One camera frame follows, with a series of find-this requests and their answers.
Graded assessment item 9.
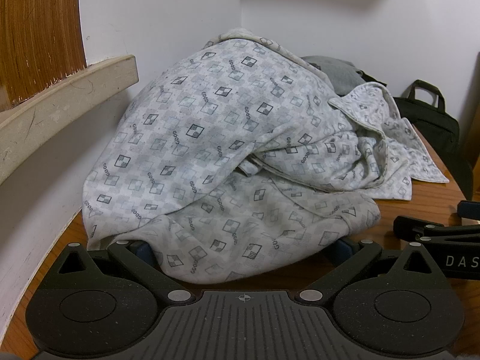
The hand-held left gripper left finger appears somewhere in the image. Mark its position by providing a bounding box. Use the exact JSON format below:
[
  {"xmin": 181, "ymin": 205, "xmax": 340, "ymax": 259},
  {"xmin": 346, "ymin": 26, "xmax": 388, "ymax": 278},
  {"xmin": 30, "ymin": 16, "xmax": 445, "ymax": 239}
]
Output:
[{"xmin": 59, "ymin": 240, "xmax": 196, "ymax": 305}]

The beige window sill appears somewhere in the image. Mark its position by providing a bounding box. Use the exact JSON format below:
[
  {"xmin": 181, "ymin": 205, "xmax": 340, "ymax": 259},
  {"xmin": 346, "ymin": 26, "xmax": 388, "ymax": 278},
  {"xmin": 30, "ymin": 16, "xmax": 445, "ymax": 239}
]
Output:
[{"xmin": 0, "ymin": 55, "xmax": 137, "ymax": 186}]

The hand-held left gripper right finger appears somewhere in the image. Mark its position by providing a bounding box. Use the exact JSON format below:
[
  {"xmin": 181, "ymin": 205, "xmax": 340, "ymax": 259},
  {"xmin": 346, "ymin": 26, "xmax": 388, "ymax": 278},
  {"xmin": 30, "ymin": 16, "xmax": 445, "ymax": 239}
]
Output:
[{"xmin": 294, "ymin": 239, "xmax": 429, "ymax": 305}]

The wooden window frame post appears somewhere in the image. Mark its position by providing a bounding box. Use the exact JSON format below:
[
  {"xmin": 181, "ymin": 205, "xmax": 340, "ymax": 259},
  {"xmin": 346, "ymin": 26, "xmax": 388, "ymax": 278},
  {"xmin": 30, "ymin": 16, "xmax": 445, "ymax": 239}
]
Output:
[{"xmin": 0, "ymin": 0, "xmax": 88, "ymax": 112}]

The white checker print shirt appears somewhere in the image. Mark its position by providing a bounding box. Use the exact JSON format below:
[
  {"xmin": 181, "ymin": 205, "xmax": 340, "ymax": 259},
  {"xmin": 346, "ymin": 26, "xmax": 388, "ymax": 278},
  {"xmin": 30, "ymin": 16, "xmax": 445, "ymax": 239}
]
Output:
[{"xmin": 83, "ymin": 27, "xmax": 451, "ymax": 284}]

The grey printed t-shirt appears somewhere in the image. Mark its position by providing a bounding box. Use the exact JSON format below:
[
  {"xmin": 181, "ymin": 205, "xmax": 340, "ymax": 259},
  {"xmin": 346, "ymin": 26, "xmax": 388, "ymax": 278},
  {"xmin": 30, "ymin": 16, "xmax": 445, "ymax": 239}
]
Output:
[{"xmin": 300, "ymin": 55, "xmax": 366, "ymax": 96}]

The black bag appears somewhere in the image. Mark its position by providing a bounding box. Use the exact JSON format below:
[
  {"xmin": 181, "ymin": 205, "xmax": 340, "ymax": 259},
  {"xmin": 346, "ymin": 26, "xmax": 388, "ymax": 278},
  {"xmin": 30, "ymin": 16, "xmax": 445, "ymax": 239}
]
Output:
[{"xmin": 392, "ymin": 80, "xmax": 474, "ymax": 199}]

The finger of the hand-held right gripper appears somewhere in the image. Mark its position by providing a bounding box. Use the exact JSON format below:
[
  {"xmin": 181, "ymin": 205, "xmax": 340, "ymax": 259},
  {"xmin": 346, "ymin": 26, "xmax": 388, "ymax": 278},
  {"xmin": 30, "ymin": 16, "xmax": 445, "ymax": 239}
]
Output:
[
  {"xmin": 393, "ymin": 215, "xmax": 480, "ymax": 246},
  {"xmin": 458, "ymin": 201, "xmax": 480, "ymax": 220}
]

